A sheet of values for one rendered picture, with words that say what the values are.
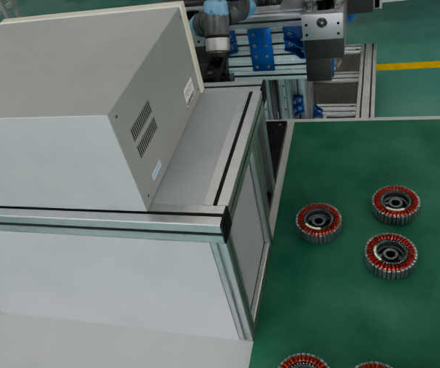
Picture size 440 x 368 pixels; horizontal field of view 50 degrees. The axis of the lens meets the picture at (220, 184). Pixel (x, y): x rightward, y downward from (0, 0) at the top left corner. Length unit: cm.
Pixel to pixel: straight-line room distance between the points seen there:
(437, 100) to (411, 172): 166
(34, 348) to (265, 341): 53
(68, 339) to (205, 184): 54
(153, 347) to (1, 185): 47
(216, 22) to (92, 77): 72
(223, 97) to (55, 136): 42
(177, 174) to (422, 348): 58
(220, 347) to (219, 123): 47
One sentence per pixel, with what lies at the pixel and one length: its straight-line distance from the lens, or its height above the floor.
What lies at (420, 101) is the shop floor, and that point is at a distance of 299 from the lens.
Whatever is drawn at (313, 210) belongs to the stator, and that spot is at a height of 78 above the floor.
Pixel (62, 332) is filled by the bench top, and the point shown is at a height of 75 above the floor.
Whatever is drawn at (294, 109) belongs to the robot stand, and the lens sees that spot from 222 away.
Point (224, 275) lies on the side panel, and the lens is 86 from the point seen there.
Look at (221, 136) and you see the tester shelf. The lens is 93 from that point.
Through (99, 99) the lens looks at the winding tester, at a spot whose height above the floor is 132.
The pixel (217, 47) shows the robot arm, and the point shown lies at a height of 103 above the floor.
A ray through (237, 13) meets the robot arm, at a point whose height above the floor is 105.
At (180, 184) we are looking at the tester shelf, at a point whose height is 111.
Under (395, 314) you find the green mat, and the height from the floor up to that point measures 75.
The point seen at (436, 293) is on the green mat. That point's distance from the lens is 112.
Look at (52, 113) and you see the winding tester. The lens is 76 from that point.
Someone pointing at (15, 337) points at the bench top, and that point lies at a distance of 127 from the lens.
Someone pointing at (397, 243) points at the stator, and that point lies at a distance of 115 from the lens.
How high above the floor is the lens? 166
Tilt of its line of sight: 41 degrees down
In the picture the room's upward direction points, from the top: 14 degrees counter-clockwise
